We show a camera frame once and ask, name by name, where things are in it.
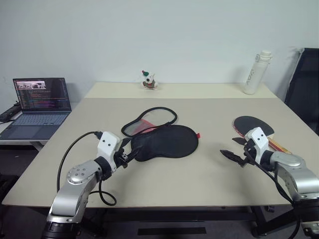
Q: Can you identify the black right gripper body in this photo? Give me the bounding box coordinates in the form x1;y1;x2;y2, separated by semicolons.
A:
238;138;259;168

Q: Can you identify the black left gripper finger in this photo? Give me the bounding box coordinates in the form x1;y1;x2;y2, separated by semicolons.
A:
120;137;132;150
126;147;141;163

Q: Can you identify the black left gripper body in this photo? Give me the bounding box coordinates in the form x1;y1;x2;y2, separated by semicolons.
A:
114;142;131;170

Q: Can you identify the table tennis paddle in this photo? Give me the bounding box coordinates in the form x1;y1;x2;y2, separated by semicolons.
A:
233;115;293;154

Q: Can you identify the black zippered paddle case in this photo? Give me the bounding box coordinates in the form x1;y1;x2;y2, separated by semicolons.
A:
121;107;201;162

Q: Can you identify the white plush dog toy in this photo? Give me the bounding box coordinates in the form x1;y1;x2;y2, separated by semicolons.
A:
140;70;160;91

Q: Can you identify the white water bottle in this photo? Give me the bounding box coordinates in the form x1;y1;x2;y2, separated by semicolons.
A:
243;50;273;96

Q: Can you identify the black office chair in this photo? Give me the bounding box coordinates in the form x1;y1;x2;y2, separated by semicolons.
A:
284;47;319;136

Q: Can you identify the open grey laptop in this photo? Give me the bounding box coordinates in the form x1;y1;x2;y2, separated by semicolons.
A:
0;77;73;140

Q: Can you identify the black box device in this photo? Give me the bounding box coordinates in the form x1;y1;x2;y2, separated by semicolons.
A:
0;104;21;122

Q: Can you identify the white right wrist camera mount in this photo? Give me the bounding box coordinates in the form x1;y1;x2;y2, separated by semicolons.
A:
244;126;271;165

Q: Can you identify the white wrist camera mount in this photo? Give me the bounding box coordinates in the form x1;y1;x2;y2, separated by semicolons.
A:
244;126;271;165
97;131;122;172

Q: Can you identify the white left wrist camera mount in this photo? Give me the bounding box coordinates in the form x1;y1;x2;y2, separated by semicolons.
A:
97;131;122;172

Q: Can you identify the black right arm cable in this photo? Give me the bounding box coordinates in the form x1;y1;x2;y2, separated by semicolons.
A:
244;145;301;239

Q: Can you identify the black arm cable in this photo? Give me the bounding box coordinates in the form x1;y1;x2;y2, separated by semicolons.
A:
56;130;117;207
244;145;301;239

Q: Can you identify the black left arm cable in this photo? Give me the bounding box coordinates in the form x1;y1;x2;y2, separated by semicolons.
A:
56;130;117;207

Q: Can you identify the black table frame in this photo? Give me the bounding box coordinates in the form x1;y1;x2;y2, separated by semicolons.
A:
79;205;300;237

